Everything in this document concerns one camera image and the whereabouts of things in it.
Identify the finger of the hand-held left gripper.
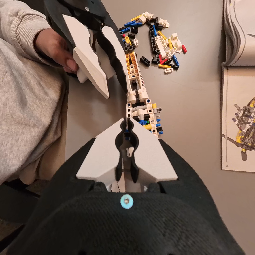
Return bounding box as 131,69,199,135
93,25,129,95
62,14,110,99

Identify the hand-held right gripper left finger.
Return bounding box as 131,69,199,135
76,117,128,192

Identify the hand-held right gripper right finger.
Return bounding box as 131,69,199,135
128,118,178,192

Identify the zebra striped lego helicopter model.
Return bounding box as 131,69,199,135
123,45,163,140

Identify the pile of loose lego pieces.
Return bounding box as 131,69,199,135
119,12,188,74

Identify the person's left hand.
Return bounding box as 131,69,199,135
34,27,79,73

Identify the open instruction booklet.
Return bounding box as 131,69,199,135
221,0,255,173

